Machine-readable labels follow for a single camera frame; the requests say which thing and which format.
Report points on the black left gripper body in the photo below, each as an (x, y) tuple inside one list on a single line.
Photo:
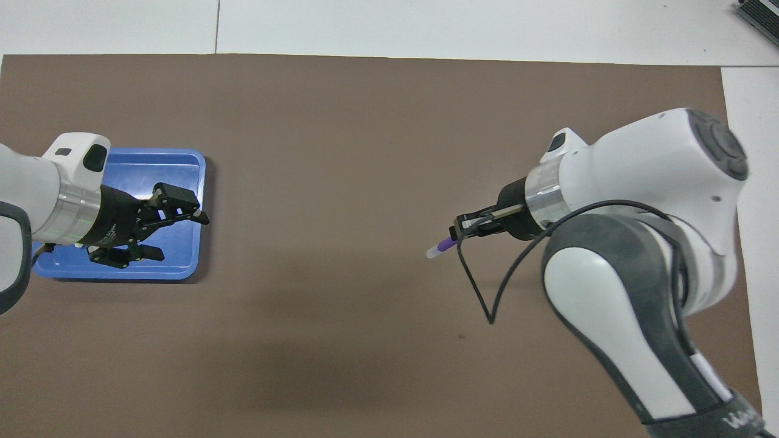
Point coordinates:
[(115, 219)]

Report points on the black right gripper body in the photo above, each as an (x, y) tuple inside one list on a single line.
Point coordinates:
[(514, 194)]

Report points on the purple pen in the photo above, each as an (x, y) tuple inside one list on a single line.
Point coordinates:
[(443, 246)]

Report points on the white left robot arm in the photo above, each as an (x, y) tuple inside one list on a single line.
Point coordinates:
[(36, 188)]

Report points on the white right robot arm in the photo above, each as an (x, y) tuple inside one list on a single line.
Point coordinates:
[(639, 182)]

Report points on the blue plastic tray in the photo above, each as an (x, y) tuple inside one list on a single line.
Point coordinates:
[(176, 255)]

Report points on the brown table mat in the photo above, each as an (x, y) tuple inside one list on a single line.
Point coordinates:
[(341, 152)]

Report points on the grey ribbed device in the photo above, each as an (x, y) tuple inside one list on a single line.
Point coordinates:
[(761, 18)]

